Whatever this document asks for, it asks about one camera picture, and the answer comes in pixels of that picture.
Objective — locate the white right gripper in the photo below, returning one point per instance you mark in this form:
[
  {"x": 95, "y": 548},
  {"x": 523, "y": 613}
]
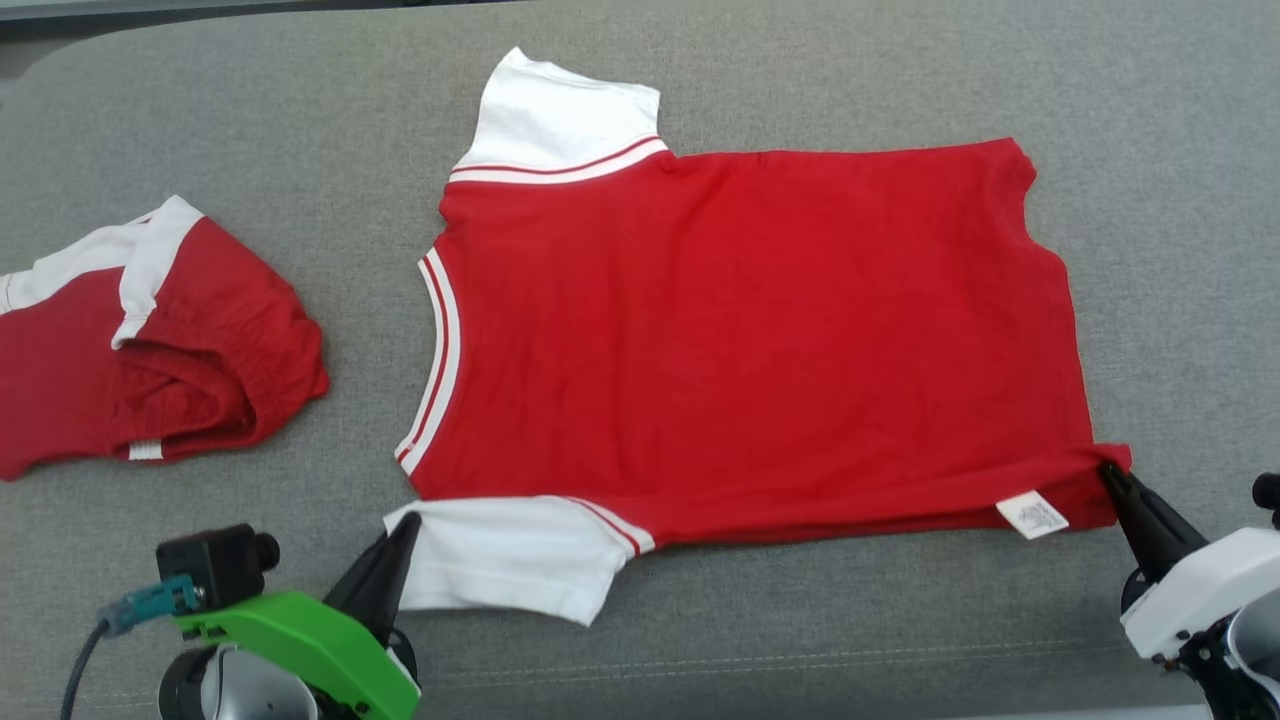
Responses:
[{"x": 1200, "y": 590}]

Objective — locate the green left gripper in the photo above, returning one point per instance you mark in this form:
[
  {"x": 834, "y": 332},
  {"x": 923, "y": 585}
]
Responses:
[{"x": 300, "y": 640}]

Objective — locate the red shorts with white stripe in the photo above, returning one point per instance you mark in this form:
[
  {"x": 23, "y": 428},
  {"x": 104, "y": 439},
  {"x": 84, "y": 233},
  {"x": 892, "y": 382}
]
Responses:
[{"x": 200, "y": 330}]

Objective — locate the red white jersey shirt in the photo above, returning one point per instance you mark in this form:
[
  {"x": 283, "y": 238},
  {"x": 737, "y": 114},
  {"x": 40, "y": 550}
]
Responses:
[{"x": 750, "y": 330}]

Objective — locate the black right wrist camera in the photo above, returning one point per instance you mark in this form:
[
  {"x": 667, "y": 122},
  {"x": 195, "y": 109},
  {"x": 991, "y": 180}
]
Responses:
[{"x": 1268, "y": 495}]

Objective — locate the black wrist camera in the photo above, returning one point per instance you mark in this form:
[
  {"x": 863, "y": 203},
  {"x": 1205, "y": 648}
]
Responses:
[
  {"x": 215, "y": 565},
  {"x": 1268, "y": 495}
]

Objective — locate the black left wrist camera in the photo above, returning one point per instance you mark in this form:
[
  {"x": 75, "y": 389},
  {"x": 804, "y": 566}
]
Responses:
[{"x": 215, "y": 565}]

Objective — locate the grey partition bottom rail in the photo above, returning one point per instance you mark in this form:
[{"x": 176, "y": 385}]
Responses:
[{"x": 200, "y": 12}]

